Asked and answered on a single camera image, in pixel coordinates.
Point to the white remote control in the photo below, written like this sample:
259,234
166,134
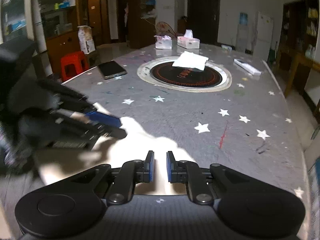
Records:
247,67

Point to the polka dot play tent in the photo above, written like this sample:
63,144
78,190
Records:
163,28

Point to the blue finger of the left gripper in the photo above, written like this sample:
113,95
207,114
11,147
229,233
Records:
103,118
110,131

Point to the small white pink box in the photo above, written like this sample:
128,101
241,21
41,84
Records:
163,42

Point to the round induction cooktop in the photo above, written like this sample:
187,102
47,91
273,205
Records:
161,72

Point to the red plastic stool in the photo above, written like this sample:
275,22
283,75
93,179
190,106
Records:
73,64

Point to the white refrigerator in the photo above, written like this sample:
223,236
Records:
262,35

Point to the water dispenser with blue bottle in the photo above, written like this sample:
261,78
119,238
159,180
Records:
242,33

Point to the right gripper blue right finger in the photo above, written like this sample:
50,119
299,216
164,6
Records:
171,167

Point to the white paper bag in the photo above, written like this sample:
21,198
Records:
86,39

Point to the white pink tissue box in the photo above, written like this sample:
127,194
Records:
187,41

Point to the cream sweater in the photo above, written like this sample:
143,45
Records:
156,127

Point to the white tissue paper sheet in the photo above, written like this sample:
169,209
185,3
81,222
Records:
191,60

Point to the black smartphone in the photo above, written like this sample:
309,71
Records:
111,69

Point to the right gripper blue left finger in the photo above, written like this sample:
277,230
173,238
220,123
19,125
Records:
149,166

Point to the dark wooden side table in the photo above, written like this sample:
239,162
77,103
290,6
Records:
303,74

